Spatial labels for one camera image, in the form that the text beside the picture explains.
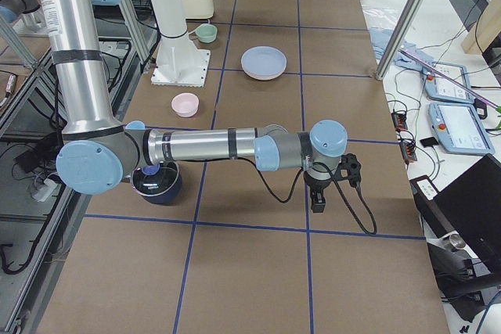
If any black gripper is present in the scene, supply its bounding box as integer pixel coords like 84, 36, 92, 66
304, 172, 330, 213

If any blue plate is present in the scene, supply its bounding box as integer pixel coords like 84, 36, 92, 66
240, 46, 287, 75

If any small metal cup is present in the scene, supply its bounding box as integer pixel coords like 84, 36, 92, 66
442, 233, 466, 253

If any black box with label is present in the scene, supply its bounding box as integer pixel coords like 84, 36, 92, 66
410, 154, 500, 272

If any dark blue pot glass lid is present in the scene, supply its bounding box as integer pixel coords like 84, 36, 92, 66
129, 161, 182, 206

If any teach pendant near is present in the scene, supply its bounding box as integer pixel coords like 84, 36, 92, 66
428, 102, 496, 156

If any teach pendant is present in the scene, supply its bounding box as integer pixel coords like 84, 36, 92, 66
428, 102, 496, 156
421, 63, 474, 105

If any pink bowl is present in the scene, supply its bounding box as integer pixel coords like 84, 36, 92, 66
171, 92, 200, 117

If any teach pendant far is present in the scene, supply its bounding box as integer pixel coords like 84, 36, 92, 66
421, 63, 474, 105

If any blue cloth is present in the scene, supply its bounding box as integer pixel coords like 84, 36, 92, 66
369, 27, 434, 73

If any green bowl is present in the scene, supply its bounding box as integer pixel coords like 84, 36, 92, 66
195, 23, 218, 44

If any cardboard box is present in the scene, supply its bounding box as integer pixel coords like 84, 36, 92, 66
461, 0, 501, 55

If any white power strip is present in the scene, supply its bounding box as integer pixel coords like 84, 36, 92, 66
29, 178, 60, 202

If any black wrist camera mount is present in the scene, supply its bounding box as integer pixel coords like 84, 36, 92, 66
334, 153, 362, 189

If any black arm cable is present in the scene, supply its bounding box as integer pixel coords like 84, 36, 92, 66
236, 156, 379, 236

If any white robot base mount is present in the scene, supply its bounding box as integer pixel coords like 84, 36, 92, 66
150, 0, 211, 87

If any aluminium frame post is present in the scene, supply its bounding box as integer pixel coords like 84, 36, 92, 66
374, 0, 423, 81

